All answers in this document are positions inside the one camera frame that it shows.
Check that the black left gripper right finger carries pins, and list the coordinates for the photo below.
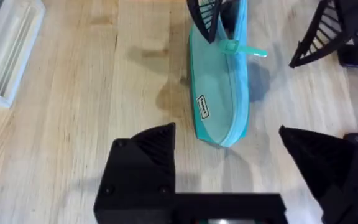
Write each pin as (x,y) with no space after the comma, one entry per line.
(337,168)

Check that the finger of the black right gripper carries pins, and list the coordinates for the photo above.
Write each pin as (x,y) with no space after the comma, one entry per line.
(204,21)
(317,46)

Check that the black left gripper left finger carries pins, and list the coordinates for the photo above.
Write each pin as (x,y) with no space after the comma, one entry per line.
(141,174)

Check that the teal zip bag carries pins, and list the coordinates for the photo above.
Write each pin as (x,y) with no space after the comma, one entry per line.
(216,93)

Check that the white plastic tray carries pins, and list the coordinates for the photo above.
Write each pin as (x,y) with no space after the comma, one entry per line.
(5,53)

